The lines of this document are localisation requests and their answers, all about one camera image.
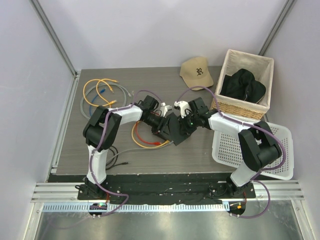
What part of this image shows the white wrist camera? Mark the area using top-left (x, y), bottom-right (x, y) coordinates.
top-left (174, 101), bottom-right (192, 119)
top-left (159, 102), bottom-right (172, 117)

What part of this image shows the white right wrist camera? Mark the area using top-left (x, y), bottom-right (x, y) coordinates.
top-left (174, 101), bottom-right (192, 119)

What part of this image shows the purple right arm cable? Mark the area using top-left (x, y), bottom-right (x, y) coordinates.
top-left (174, 86), bottom-right (287, 219)

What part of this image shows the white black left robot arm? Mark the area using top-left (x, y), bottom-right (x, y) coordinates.
top-left (78, 95), bottom-right (175, 200)

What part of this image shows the red ethernet cable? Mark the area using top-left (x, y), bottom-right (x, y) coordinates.
top-left (136, 121), bottom-right (162, 146)

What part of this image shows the beige baseball cap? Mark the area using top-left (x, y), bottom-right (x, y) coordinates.
top-left (179, 56), bottom-right (214, 91)

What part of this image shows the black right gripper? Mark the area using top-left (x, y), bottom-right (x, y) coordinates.
top-left (177, 111), bottom-right (199, 136)

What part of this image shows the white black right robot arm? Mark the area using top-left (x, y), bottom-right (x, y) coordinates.
top-left (174, 97), bottom-right (287, 198)

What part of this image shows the black network switch box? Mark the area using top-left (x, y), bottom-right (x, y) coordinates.
top-left (167, 113), bottom-right (194, 146)

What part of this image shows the black mounting base plate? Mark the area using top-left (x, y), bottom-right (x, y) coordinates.
top-left (90, 173), bottom-right (252, 215)

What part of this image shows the wicker basket with liner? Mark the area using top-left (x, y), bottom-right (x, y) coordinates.
top-left (211, 49), bottom-right (275, 120)

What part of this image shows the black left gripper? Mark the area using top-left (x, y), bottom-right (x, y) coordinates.
top-left (142, 113), bottom-right (172, 142)

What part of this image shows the black power cable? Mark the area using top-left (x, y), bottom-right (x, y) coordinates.
top-left (106, 146), bottom-right (130, 170)

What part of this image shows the white plastic perforated basket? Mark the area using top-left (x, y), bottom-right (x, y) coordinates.
top-left (212, 120), bottom-right (294, 180)

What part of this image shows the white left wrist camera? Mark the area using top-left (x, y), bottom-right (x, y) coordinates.
top-left (159, 102), bottom-right (172, 117)

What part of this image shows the aluminium front rail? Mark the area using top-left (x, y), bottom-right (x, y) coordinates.
top-left (31, 180), bottom-right (305, 213)

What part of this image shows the black cap in basket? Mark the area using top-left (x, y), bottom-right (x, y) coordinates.
top-left (220, 68), bottom-right (266, 104)

